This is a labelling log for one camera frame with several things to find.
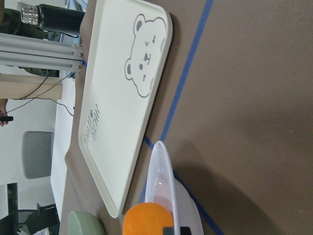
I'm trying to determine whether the grey office chair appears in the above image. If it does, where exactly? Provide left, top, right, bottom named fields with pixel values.
left=22, top=131, right=54, bottom=179

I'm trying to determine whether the aluminium camera mount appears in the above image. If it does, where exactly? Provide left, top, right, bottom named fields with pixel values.
left=0, top=33, right=84, bottom=72

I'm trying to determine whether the light green bowl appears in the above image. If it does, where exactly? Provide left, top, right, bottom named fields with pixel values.
left=68, top=211, right=105, bottom=235

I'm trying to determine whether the orange fruit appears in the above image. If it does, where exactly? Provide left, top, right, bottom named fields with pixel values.
left=122, top=202, right=174, bottom=235

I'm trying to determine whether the white ceramic plate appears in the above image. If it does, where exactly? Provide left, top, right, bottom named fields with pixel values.
left=145, top=141, right=204, bottom=235

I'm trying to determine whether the cream bear tray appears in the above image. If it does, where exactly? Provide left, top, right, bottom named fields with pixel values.
left=79, top=0, right=173, bottom=218

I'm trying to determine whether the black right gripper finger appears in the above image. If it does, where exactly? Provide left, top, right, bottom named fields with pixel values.
left=162, top=227, right=174, bottom=235

